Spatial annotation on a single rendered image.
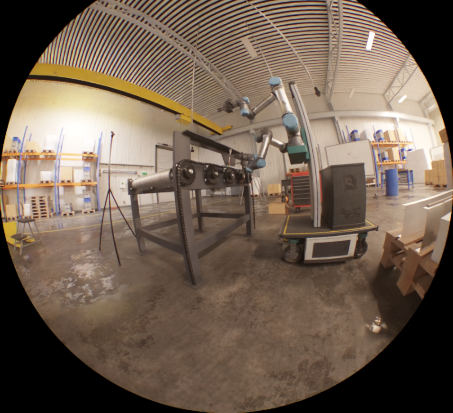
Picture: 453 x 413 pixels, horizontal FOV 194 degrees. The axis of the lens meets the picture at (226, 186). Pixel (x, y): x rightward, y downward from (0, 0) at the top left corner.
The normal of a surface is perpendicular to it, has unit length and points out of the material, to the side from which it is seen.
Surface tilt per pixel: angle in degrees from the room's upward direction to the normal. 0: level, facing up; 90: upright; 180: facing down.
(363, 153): 90
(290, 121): 98
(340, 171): 90
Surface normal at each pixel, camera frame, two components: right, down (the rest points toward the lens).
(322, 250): -0.49, 0.03
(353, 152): -0.81, 0.06
